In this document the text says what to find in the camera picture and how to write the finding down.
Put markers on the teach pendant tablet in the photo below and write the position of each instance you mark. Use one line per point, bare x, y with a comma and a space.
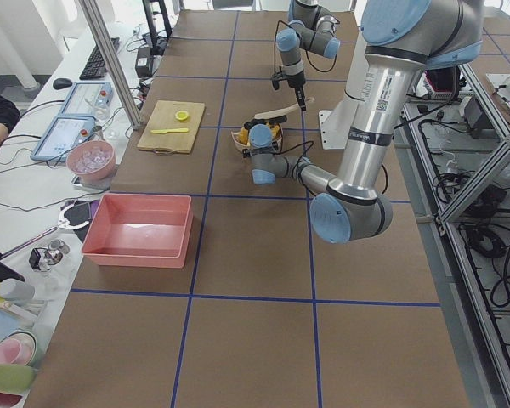
64, 133
84, 96

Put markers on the black computer mouse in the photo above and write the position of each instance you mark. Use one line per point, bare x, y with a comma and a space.
62, 83

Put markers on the brown toy ginger root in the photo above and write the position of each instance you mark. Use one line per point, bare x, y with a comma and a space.
275, 129

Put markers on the beige plastic dustpan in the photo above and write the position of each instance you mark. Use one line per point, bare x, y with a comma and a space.
259, 137

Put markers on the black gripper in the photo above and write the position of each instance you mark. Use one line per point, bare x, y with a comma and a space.
297, 79

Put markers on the black keyboard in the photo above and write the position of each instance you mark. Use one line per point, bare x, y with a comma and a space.
95, 67

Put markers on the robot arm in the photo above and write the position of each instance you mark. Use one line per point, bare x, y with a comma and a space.
403, 39
311, 28

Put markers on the yellow toy corn cob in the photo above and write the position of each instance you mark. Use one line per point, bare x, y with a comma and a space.
242, 136

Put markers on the pink bowl with wrappers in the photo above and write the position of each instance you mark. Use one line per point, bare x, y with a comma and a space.
92, 160

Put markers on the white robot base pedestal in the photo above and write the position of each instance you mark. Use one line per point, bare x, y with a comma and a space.
333, 132

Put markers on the aluminium frame post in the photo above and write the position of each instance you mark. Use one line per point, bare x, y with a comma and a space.
102, 39

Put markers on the upper teach pendant tablet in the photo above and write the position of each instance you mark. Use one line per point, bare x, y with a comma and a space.
84, 96

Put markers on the lower teach pendant tablet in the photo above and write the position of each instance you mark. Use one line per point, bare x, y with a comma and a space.
64, 133

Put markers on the pink plastic bin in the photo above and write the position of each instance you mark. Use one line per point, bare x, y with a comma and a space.
140, 230

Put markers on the beige hand brush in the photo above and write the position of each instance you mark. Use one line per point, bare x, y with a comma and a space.
272, 114

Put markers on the yellow lemon slices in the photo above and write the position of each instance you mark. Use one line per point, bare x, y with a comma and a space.
182, 115

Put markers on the yellow plastic knife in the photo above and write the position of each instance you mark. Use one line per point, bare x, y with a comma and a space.
170, 130

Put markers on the bamboo cutting board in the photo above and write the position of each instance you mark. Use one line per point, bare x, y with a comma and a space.
163, 117

